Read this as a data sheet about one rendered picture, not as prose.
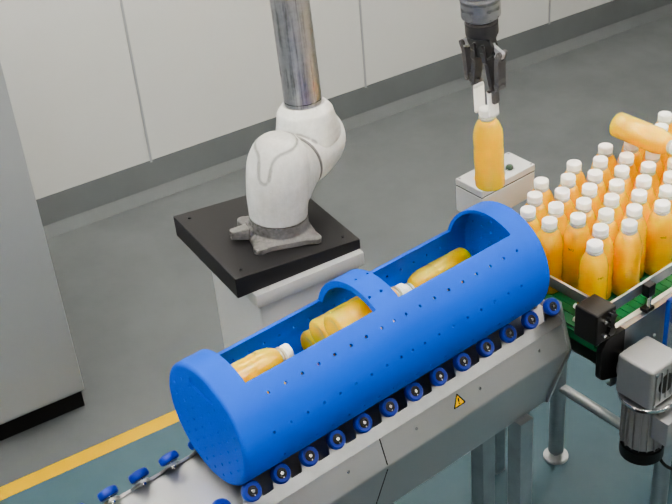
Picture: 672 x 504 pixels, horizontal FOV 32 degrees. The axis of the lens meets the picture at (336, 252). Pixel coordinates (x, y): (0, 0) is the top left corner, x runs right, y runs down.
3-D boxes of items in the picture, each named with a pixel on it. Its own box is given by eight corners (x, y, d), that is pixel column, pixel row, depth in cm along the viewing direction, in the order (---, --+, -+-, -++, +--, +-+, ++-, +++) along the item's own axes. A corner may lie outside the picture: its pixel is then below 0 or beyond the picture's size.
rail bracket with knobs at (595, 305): (567, 335, 289) (568, 301, 283) (587, 322, 293) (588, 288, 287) (598, 353, 282) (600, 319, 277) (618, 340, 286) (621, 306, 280)
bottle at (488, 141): (505, 177, 288) (503, 107, 278) (504, 191, 282) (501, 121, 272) (476, 177, 289) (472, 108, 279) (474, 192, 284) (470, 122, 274)
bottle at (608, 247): (615, 299, 299) (619, 238, 288) (588, 304, 298) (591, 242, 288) (605, 284, 305) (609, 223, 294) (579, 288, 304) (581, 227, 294)
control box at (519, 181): (456, 210, 321) (455, 177, 316) (508, 182, 331) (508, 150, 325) (482, 224, 315) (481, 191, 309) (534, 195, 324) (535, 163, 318)
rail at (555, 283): (484, 250, 313) (484, 240, 311) (486, 249, 314) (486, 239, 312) (602, 315, 286) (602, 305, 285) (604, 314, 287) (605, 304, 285)
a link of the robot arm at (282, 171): (236, 221, 304) (231, 145, 293) (267, 190, 319) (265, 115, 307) (293, 234, 299) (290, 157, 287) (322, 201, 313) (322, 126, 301)
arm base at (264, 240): (221, 224, 314) (220, 206, 311) (300, 209, 321) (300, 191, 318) (240, 259, 300) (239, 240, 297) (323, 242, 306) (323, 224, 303)
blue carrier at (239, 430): (176, 436, 261) (160, 338, 244) (464, 273, 303) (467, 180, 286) (251, 512, 243) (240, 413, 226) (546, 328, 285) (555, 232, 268)
